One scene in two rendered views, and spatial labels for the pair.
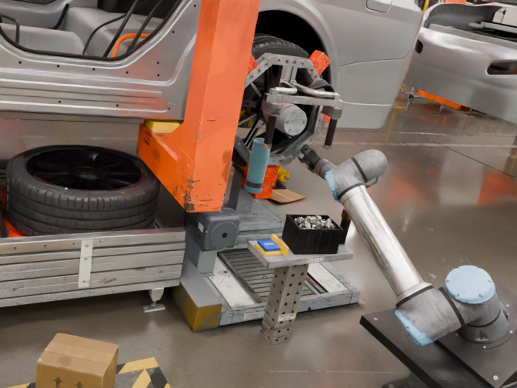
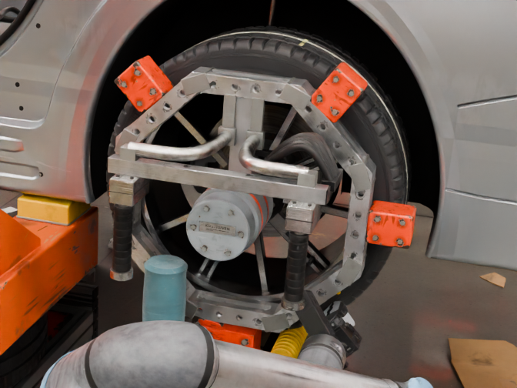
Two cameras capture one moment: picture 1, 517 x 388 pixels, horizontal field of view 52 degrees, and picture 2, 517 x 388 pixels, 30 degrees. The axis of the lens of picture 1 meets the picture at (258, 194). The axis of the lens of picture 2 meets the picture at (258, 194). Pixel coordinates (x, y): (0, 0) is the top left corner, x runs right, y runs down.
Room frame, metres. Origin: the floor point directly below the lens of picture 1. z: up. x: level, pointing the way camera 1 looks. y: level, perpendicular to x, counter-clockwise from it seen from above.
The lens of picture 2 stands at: (1.30, -1.39, 1.53)
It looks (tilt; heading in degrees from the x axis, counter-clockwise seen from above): 19 degrees down; 46
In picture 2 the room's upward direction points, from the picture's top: 4 degrees clockwise
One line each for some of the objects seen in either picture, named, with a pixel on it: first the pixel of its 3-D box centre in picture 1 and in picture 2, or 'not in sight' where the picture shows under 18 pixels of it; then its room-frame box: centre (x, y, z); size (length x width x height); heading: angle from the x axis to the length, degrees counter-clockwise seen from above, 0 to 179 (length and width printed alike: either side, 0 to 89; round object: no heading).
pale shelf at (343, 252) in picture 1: (301, 249); not in sight; (2.00, -0.22, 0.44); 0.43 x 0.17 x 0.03; 123
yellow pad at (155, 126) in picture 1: (161, 123); (54, 203); (2.48, 0.52, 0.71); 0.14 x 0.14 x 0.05; 33
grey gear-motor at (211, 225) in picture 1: (204, 226); not in sight; (2.40, 0.23, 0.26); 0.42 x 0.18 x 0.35; 33
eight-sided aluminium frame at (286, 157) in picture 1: (276, 112); (240, 202); (2.60, -0.01, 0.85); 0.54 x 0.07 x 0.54; 123
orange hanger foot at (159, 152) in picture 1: (174, 138); (21, 232); (2.34, 0.43, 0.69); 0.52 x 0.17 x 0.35; 33
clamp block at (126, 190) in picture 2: (271, 106); (129, 185); (2.34, 0.02, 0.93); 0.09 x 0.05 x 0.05; 33
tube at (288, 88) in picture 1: (280, 79); (181, 126); (2.45, 0.01, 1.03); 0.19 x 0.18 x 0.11; 33
